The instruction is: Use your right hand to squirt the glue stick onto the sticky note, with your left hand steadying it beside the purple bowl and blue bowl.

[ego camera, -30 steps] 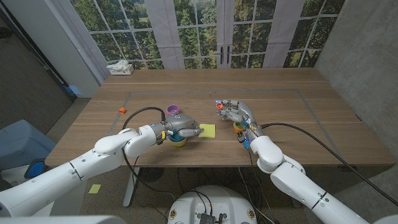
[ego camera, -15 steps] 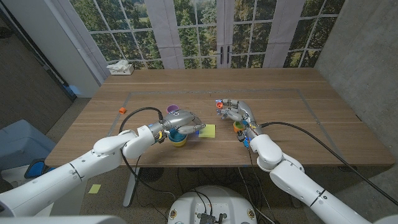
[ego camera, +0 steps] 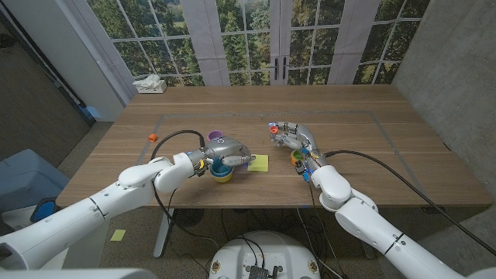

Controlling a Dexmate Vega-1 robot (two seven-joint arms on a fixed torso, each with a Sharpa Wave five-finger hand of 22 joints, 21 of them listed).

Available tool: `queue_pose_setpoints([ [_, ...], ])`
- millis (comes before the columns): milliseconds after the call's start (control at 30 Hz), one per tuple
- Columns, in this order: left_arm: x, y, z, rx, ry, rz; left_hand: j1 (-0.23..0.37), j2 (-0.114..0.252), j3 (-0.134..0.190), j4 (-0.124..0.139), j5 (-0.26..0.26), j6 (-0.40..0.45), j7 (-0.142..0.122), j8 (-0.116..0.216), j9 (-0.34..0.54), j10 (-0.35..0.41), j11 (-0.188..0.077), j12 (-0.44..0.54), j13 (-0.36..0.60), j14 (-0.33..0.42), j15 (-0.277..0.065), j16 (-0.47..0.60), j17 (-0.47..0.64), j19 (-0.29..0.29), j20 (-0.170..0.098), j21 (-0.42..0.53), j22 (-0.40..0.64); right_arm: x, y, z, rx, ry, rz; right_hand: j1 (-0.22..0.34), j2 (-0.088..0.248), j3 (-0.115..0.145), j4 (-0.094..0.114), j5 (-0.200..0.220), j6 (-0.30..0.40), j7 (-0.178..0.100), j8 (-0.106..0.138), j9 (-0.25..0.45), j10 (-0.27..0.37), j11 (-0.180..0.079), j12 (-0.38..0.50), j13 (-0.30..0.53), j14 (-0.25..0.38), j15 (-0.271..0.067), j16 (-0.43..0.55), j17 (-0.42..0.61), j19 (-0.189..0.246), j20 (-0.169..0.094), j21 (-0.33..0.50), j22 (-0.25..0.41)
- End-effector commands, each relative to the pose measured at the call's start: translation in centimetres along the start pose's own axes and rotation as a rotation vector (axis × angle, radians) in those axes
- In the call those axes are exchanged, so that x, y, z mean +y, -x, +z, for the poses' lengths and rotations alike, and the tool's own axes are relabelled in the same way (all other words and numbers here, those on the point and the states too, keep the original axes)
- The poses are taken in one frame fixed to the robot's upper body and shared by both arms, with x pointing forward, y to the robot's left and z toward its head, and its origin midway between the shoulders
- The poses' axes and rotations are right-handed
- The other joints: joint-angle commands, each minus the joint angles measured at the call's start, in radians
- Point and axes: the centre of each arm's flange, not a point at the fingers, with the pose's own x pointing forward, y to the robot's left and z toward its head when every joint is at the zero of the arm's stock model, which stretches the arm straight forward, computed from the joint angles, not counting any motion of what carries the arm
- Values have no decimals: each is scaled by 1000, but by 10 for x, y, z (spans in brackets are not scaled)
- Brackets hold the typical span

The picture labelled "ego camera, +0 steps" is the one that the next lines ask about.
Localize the teal plastic bowl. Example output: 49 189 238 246
211 158 233 177

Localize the orange plastic bowl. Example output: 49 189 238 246
290 150 307 167

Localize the white table leg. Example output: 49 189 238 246
153 208 176 260

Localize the black round floor fan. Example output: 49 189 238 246
173 208 205 229

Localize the white tissue box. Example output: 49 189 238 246
133 74 168 95

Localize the white robot torso base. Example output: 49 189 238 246
208 231 321 279

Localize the yellow sticky note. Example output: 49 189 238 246
246 153 270 173

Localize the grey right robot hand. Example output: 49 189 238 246
269 121 330 171

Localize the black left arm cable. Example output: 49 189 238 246
150 129 222 251

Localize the blue and black pedal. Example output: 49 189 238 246
29 196 59 224

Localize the grey table leg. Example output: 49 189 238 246
350 207 377 260

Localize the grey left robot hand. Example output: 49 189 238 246
191 136 257 175

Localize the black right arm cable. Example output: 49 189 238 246
324 150 496 257

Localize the white robot chest edge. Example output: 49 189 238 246
0 267 158 279

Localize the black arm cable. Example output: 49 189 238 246
150 129 222 251
324 150 496 257

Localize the blue grey storage box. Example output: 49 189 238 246
0 149 71 213

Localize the printed window backdrop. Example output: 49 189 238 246
87 0 431 87

